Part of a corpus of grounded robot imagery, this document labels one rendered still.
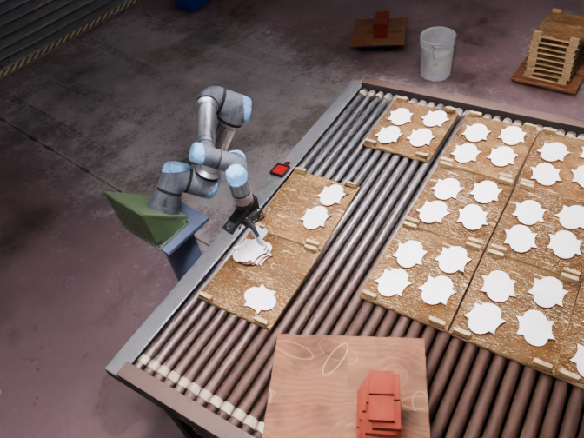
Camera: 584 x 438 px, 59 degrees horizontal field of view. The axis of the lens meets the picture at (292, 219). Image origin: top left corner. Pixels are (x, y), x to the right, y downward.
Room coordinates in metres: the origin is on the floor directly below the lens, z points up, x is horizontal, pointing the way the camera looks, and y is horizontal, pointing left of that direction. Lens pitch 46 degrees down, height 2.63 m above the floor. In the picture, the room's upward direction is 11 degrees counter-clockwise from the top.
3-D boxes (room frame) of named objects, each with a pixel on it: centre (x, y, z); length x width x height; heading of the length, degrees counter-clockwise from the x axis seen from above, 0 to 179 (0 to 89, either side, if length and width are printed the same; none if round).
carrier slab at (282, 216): (1.67, -0.08, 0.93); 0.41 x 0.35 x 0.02; 143
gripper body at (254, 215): (1.46, 0.16, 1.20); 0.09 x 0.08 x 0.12; 126
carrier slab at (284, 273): (1.34, 0.17, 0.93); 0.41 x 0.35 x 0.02; 142
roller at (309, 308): (1.50, -0.29, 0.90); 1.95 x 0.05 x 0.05; 140
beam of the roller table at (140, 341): (1.83, 0.12, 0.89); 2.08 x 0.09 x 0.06; 140
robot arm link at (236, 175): (1.46, 0.17, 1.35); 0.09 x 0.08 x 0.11; 179
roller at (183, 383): (1.66, -0.09, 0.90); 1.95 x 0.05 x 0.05; 140
